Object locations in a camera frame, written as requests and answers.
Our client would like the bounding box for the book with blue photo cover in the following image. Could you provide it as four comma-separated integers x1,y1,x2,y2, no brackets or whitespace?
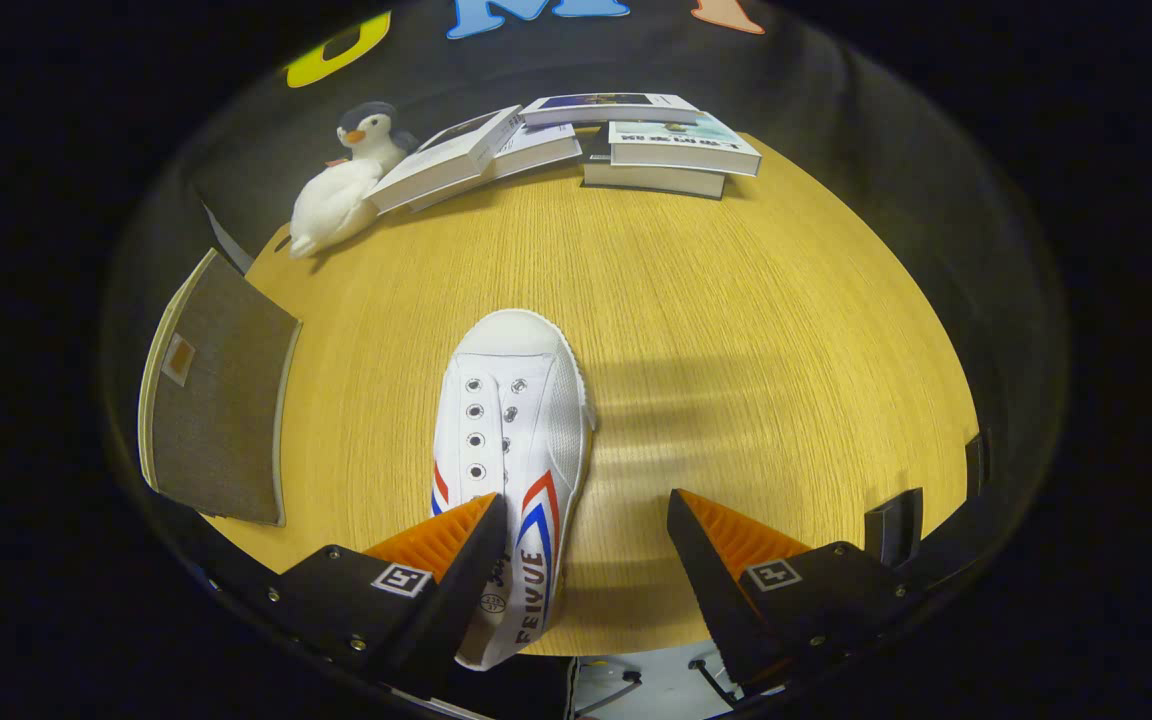
521,92,702,128

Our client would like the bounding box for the black rectangular block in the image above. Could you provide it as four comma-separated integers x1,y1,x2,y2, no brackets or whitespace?
864,488,925,571

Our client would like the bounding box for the navy penguin plush toy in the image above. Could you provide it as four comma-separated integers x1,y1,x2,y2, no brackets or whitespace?
334,100,419,171

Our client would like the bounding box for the white book with dark portrait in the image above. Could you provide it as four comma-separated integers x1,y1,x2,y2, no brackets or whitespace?
366,105,525,214

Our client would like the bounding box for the plain white book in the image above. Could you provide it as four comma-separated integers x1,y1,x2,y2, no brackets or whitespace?
406,122,584,213

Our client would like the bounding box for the dark grey book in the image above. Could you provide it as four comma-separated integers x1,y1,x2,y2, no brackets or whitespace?
581,125,727,199

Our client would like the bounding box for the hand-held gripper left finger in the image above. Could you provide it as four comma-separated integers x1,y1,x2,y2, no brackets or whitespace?
266,492,509,691

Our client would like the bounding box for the beige fabric storage box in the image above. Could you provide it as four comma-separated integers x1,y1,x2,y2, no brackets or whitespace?
136,248,302,528

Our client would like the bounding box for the white round plush toy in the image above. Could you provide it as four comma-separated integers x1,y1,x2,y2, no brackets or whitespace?
288,158,387,259

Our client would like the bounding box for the white striped canvas shoe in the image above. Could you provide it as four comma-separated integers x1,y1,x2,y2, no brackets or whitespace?
431,308,597,673

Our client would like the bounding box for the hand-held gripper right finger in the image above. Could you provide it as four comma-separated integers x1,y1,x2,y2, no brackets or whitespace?
666,488,937,691

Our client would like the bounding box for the book with pale green cover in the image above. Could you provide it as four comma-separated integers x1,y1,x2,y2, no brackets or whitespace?
608,112,763,178

